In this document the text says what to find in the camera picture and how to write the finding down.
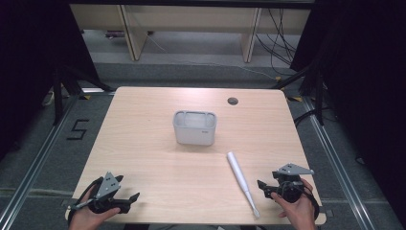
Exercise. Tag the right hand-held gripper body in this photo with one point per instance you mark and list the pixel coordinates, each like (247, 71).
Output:
(289, 187)

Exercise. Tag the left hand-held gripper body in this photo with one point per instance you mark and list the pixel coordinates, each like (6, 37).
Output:
(108, 186)

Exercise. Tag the person's right hand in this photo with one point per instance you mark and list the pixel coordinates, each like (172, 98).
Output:
(300, 214)

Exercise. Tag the person's left hand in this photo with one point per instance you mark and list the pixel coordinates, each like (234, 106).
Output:
(83, 220)

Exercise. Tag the white electric toothbrush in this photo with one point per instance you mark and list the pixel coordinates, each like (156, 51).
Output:
(238, 174)

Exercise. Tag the white plastic holder box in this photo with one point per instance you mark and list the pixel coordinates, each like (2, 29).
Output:
(195, 134)

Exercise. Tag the black metal stand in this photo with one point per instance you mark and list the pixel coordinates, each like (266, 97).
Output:
(58, 96)
(319, 96)

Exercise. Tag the black curtain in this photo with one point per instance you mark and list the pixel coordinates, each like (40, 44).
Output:
(360, 80)
(35, 64)

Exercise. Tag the beige wooden desk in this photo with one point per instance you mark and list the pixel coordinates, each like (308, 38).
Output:
(191, 19)

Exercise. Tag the metal floor rail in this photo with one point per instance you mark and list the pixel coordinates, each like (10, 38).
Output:
(35, 159)
(338, 166)

